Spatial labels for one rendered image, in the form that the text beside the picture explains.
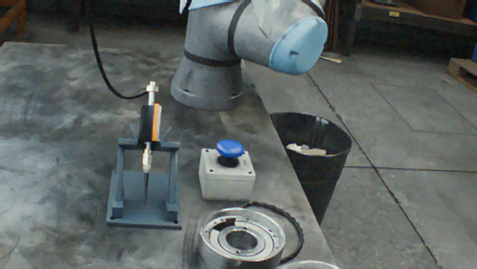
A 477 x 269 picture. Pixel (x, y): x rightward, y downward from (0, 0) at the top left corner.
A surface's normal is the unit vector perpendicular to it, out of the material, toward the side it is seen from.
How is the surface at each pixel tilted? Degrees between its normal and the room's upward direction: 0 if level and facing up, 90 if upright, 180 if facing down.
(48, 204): 0
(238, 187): 90
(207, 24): 88
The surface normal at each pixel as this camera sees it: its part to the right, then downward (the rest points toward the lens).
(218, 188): 0.15, 0.48
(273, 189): 0.15, -0.88
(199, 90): -0.22, 0.12
